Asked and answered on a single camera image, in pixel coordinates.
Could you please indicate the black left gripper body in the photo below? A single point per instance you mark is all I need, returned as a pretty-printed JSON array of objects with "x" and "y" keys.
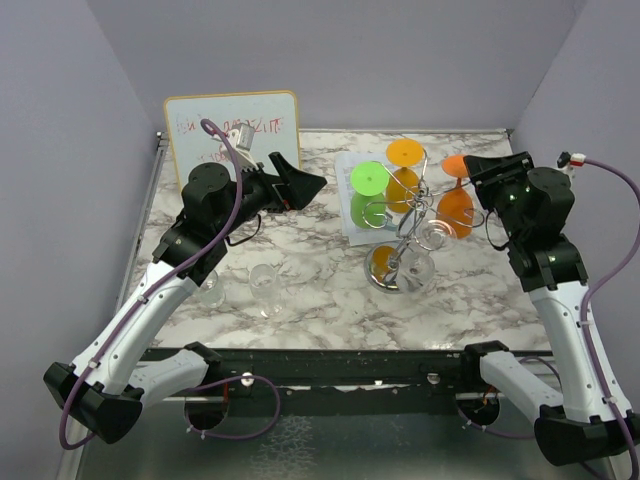
[{"x": 272, "y": 198}]

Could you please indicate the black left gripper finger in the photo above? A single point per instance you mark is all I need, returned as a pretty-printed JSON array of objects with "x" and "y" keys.
[
  {"x": 301, "y": 188},
  {"x": 288, "y": 175}
]

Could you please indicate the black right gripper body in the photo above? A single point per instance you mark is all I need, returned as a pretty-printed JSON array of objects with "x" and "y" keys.
[{"x": 502, "y": 193}]

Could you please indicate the orange plastic wine glass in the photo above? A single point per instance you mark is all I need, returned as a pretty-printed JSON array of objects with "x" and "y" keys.
[{"x": 455, "y": 208}]

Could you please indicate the green plastic wine glass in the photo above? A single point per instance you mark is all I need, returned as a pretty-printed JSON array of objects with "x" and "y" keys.
[{"x": 369, "y": 181}]

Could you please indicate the yellow plastic wine glass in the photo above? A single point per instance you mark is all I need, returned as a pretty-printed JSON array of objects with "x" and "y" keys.
[{"x": 404, "y": 154}]

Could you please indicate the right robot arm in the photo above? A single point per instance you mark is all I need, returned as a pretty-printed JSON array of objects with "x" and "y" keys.
[{"x": 589, "y": 417}]

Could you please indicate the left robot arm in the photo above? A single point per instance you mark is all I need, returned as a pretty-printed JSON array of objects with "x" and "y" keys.
[{"x": 103, "y": 388}]

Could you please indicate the chrome wine glass rack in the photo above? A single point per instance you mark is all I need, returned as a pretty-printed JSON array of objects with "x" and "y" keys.
[{"x": 382, "y": 261}]

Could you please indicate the clear hung wine glass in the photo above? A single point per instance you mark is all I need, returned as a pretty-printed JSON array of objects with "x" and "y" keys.
[{"x": 416, "y": 271}]

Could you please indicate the yellow framed whiteboard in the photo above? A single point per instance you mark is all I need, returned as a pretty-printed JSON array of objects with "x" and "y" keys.
[{"x": 272, "y": 114}]

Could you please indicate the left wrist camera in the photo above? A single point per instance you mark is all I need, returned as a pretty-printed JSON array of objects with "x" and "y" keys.
[{"x": 240, "y": 138}]

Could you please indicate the black mounting rail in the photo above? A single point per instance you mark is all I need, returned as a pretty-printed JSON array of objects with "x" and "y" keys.
[{"x": 344, "y": 383}]

